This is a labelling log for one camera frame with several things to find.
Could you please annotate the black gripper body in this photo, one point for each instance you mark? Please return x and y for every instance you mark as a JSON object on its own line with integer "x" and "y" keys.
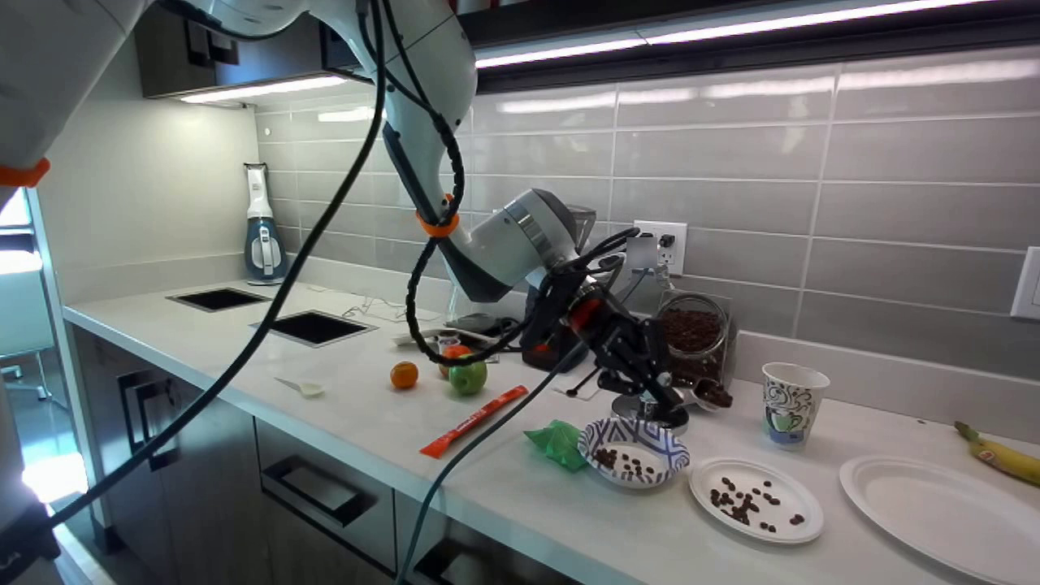
{"x": 619, "y": 349}

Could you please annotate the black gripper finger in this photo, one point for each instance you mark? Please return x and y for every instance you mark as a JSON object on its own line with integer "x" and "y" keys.
{"x": 667, "y": 403}
{"x": 625, "y": 384}

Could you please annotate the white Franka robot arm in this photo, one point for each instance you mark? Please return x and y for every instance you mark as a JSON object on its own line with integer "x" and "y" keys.
{"x": 434, "y": 66}

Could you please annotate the black coffee grinder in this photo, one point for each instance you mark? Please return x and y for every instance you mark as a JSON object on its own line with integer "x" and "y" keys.
{"x": 540, "y": 347}

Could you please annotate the glass jar of coffee beans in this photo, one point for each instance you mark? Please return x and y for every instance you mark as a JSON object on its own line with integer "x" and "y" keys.
{"x": 701, "y": 331}

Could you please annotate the small white plate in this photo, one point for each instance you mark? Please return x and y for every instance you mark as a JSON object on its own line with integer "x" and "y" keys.
{"x": 754, "y": 506}

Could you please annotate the large white plate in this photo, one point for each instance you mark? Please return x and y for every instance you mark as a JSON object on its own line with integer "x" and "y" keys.
{"x": 945, "y": 515}

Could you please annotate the silver jar lid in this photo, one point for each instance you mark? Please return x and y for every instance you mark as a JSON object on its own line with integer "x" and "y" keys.
{"x": 628, "y": 412}

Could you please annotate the black measuring spoon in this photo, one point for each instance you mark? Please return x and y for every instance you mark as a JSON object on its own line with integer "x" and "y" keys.
{"x": 587, "y": 377}

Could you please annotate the blue patterned bowl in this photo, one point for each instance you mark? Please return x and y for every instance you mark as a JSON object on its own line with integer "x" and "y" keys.
{"x": 636, "y": 458}

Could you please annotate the green crumpled packet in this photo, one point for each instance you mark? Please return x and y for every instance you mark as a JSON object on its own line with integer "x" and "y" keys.
{"x": 557, "y": 443}

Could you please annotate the patterned paper cup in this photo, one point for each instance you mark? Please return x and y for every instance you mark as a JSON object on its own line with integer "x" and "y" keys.
{"x": 795, "y": 403}

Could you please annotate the black kitchen scale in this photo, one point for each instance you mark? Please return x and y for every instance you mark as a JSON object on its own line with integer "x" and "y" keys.
{"x": 490, "y": 327}

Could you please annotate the green apple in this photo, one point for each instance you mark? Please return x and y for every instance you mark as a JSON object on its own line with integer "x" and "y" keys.
{"x": 470, "y": 377}

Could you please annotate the orange flat strip packet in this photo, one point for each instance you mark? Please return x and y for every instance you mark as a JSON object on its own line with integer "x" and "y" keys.
{"x": 471, "y": 422}

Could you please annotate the red-orange peach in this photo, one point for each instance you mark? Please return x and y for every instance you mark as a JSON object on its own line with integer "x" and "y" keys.
{"x": 457, "y": 352}

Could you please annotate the small orange mandarin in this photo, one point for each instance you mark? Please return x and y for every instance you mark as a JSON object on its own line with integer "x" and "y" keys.
{"x": 404, "y": 375}

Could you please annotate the under-cabinet light strip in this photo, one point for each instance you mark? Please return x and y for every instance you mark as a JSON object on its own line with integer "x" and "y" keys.
{"x": 672, "y": 37}

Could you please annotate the white plastic spoon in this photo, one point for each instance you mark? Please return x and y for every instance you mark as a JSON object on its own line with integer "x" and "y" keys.
{"x": 304, "y": 384}

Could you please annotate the yellow banana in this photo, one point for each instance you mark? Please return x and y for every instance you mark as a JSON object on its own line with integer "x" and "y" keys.
{"x": 1006, "y": 458}

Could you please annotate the blue and white hand blender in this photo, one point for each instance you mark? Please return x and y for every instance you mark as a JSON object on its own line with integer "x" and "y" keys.
{"x": 263, "y": 230}

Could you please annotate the white wall outlet with plugs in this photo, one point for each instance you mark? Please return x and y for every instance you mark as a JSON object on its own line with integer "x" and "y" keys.
{"x": 663, "y": 244}

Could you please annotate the plain white wall outlet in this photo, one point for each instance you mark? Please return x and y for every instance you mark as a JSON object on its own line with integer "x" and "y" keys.
{"x": 1029, "y": 284}

